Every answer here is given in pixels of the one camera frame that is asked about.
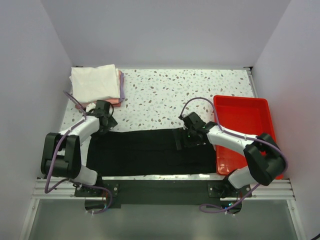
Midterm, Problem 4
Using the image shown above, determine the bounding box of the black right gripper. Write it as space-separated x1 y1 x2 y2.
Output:
173 126 204 150

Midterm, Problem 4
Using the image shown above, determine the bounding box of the black t shirt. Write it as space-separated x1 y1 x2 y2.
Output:
86 129 216 177

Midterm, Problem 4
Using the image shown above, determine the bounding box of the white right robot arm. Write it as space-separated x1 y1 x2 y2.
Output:
179 112 288 197

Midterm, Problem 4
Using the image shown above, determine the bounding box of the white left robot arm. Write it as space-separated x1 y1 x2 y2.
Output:
40 100 118 196

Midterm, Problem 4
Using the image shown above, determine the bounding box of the purple folded t shirt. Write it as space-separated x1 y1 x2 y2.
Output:
119 72 125 103

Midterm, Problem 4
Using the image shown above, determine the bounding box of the white folded t shirt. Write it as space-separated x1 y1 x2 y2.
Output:
69 63 121 103

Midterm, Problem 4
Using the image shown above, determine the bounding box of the red plastic bin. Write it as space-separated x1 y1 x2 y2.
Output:
213 95 277 176

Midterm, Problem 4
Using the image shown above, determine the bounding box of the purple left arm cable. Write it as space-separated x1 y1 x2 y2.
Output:
44 90 113 215

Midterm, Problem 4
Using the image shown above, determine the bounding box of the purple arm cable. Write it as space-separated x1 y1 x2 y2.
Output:
178 97 288 214
44 90 113 215

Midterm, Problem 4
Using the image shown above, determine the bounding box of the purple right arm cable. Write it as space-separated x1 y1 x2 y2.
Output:
178 97 288 214

